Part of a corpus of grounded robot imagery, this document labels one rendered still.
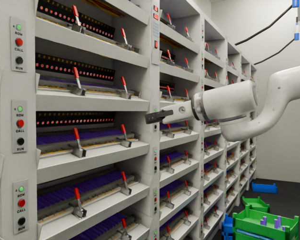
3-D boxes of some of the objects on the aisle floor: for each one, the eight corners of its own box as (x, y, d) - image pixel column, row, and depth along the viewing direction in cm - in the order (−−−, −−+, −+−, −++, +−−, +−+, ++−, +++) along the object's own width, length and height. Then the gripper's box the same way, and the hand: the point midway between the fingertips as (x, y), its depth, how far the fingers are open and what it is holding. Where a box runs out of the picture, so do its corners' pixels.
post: (159, 331, 135) (159, -34, 129) (150, 345, 126) (150, -44, 121) (124, 316, 144) (123, -24, 138) (114, 329, 136) (112, -33, 130)
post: (203, 262, 196) (204, 13, 191) (198, 268, 188) (200, 8, 182) (176, 255, 206) (177, 17, 200) (171, 261, 197) (172, 14, 192)
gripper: (205, 95, 87) (155, 108, 96) (188, 93, 74) (132, 107, 83) (210, 119, 87) (159, 129, 96) (194, 120, 74) (136, 132, 82)
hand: (152, 118), depth 88 cm, fingers closed
